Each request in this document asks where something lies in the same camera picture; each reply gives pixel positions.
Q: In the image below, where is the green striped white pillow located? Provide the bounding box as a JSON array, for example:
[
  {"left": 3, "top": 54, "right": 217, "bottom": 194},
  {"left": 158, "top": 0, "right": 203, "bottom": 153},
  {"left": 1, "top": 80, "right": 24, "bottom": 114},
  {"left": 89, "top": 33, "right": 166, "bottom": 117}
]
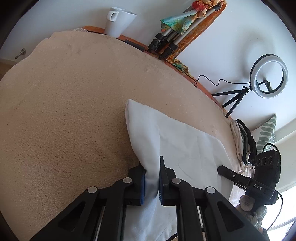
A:
[{"left": 251, "top": 114, "right": 276, "bottom": 154}]

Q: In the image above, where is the small black tripod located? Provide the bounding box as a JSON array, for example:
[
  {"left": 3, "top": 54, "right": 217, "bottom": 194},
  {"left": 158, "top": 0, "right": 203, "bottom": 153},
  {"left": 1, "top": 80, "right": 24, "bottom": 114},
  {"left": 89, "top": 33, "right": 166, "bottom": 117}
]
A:
[{"left": 212, "top": 86, "right": 251, "bottom": 118}]

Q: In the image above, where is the white ceramic cup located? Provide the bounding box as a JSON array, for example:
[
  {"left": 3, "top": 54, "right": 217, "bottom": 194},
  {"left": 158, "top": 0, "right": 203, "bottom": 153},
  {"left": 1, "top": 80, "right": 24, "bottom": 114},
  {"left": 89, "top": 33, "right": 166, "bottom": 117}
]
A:
[{"left": 104, "top": 7, "right": 137, "bottom": 38}]

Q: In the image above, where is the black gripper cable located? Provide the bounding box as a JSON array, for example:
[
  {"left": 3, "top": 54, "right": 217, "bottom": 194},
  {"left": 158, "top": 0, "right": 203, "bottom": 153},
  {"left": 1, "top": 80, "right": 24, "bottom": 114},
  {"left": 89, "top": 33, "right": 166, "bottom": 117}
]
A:
[{"left": 262, "top": 143, "right": 284, "bottom": 232}]

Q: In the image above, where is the orange patterned bedsheet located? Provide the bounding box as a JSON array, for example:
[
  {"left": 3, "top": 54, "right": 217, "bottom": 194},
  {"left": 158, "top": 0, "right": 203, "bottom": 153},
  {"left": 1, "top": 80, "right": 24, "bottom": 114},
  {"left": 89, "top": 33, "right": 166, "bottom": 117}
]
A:
[{"left": 82, "top": 25, "right": 228, "bottom": 117}]

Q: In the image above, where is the stack of folded clothes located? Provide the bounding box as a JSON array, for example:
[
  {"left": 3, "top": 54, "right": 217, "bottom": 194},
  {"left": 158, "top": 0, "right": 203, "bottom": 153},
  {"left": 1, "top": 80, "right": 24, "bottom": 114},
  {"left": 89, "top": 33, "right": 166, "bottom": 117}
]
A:
[{"left": 230, "top": 119, "right": 257, "bottom": 174}]

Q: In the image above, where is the beige fleece blanket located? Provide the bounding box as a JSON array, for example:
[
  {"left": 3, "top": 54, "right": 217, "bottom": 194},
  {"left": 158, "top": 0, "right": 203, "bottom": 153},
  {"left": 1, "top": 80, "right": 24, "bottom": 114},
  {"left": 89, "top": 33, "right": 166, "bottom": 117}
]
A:
[{"left": 1, "top": 31, "right": 236, "bottom": 240}]

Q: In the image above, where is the white ring light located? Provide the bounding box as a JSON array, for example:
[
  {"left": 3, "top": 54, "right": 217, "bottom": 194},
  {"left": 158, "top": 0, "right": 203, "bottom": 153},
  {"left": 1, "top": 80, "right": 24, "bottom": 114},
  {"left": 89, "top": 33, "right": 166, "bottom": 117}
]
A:
[{"left": 249, "top": 54, "right": 288, "bottom": 98}]

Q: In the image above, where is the white garment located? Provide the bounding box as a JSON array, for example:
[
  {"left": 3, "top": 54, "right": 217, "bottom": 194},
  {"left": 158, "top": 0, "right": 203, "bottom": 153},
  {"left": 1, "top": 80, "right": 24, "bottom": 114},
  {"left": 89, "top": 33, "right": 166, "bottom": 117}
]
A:
[{"left": 123, "top": 99, "right": 233, "bottom": 240}]

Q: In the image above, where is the black power cable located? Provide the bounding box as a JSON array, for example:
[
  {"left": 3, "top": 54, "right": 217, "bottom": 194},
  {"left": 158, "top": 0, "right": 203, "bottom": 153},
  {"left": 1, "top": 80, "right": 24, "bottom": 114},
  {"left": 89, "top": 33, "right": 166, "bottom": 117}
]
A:
[{"left": 192, "top": 74, "right": 251, "bottom": 88}]

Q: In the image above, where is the metal door stop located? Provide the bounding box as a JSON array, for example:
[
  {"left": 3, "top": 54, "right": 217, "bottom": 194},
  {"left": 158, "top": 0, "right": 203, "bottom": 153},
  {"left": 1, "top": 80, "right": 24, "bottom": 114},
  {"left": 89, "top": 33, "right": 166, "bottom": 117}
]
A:
[{"left": 15, "top": 48, "right": 26, "bottom": 59}]

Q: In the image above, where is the colourful patterned scarf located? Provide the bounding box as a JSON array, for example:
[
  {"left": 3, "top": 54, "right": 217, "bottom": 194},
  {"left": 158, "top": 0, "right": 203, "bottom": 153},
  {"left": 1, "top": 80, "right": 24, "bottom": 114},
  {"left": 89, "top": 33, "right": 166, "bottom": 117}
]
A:
[{"left": 160, "top": 0, "right": 228, "bottom": 78}]

